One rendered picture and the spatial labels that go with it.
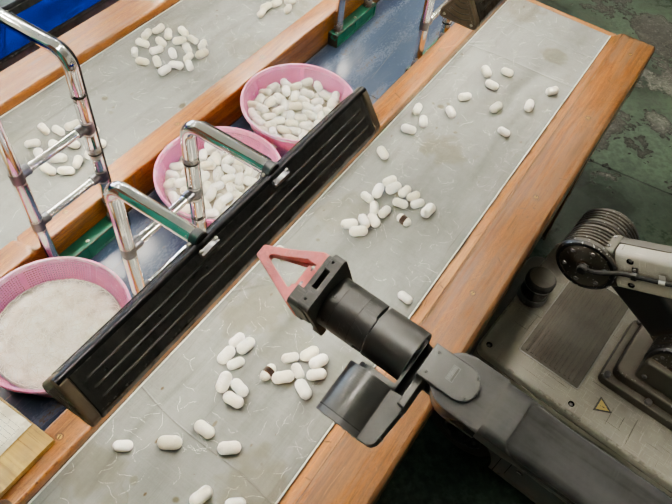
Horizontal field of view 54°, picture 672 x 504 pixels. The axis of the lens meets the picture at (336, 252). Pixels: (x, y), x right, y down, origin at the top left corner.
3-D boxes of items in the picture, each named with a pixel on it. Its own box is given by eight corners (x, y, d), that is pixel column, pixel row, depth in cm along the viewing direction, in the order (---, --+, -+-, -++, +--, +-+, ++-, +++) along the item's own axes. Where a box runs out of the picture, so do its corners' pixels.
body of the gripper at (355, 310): (308, 327, 73) (361, 366, 71) (291, 301, 64) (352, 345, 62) (343, 281, 75) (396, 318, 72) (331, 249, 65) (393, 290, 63)
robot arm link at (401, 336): (440, 347, 68) (441, 334, 63) (402, 401, 67) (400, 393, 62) (386, 310, 71) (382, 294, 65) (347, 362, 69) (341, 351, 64)
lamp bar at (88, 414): (379, 131, 108) (386, 96, 102) (93, 430, 74) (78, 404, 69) (339, 110, 110) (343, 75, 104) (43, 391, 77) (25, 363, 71)
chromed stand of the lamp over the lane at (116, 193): (286, 324, 126) (294, 160, 91) (218, 404, 116) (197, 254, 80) (209, 275, 132) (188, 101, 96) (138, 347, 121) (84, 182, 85)
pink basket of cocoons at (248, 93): (373, 125, 162) (378, 95, 154) (311, 189, 148) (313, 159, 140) (285, 80, 169) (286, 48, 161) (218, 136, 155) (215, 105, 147)
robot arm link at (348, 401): (481, 391, 68) (488, 377, 60) (417, 486, 66) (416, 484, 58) (386, 326, 72) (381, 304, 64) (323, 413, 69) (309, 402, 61)
